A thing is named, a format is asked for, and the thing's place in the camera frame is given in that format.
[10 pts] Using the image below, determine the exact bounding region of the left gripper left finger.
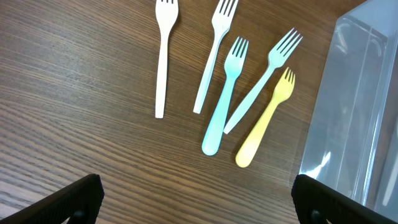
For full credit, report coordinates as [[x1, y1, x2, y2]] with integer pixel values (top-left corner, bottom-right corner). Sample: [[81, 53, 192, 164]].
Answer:
[[1, 174, 104, 224]]

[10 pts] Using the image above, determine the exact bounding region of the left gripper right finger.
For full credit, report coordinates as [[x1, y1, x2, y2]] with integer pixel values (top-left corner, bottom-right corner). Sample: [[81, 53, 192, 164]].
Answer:
[[291, 174, 397, 224]]

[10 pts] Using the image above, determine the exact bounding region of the left clear plastic container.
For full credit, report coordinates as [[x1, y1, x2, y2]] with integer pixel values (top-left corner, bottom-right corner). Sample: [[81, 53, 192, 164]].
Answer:
[[300, 0, 397, 220]]

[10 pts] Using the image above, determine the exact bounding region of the yellow fork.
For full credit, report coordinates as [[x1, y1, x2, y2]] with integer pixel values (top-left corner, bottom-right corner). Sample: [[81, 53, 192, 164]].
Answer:
[[235, 67, 295, 168]]

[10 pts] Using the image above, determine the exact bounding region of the white fork slanted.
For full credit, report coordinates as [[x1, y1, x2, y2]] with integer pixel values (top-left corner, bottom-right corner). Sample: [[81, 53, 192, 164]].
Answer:
[[224, 27, 303, 134]]

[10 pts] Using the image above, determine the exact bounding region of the light blue fork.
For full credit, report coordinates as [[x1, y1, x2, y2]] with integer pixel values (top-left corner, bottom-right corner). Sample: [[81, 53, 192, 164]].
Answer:
[[201, 37, 249, 156]]

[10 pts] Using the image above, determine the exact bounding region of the white fork far left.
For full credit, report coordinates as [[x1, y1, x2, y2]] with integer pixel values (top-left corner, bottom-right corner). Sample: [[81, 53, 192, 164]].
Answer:
[[155, 0, 178, 118]]

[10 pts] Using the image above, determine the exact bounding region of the white fork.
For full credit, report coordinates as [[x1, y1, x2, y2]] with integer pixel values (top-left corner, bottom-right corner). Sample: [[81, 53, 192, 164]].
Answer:
[[193, 0, 239, 114], [155, 0, 178, 118]]

